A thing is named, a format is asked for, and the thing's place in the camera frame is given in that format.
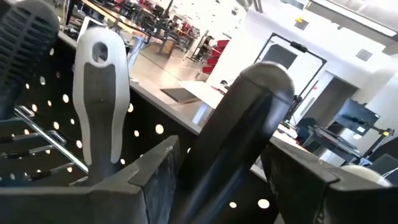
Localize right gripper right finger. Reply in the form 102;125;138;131
260;136;398;224

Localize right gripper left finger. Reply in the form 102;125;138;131
0;135;180;224

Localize grey-handled screwdriver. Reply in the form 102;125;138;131
340;164;393;188
72;27;131;187

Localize large black-handled screwdriver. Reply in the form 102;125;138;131
169;61;295;224

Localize black-handled socket driver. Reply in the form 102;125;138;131
0;0;60;121

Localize black monitor on arm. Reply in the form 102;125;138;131
334;98;381;138

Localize small black desk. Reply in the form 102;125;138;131
303;124;371;164

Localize black perforated pegboard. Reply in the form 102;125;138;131
0;34;279;224

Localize tan wooden desk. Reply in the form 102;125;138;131
57;30;299;181

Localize stacked red chairs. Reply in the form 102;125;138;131
201;39;231;75

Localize wire tool holder rack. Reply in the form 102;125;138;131
0;105;90;187

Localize black door frame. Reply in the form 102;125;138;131
254;32;328;125

